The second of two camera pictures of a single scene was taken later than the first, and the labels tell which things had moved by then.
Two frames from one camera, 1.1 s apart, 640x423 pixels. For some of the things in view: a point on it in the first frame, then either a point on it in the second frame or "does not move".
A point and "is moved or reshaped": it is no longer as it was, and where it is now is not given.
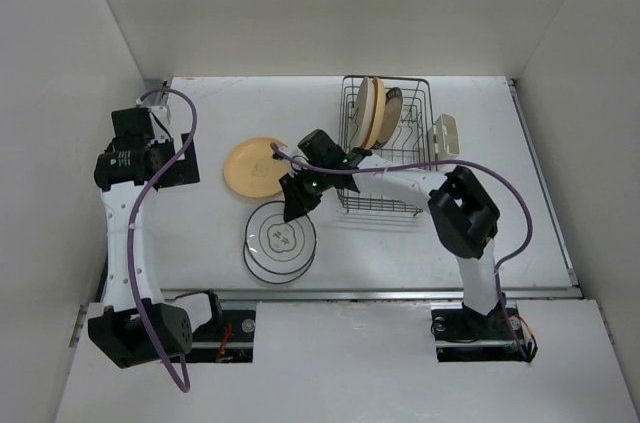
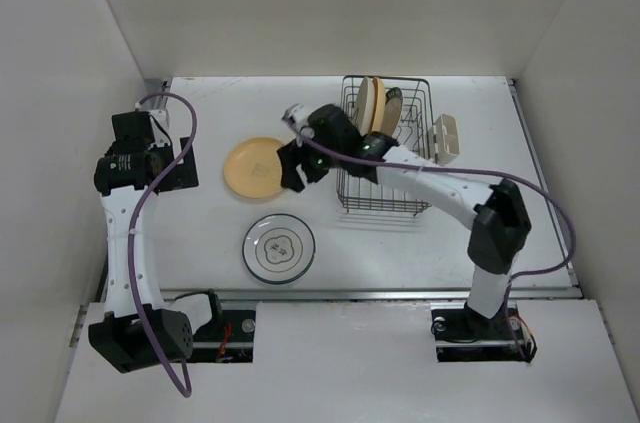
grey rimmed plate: x=276 y=246 is moved or reshaped
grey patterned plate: x=392 y=116 does not move
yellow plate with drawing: x=251 y=168 does not move
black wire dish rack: x=412 y=144 does not move
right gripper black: x=297 y=201 -> x=292 y=156
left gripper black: x=183 y=172 does not move
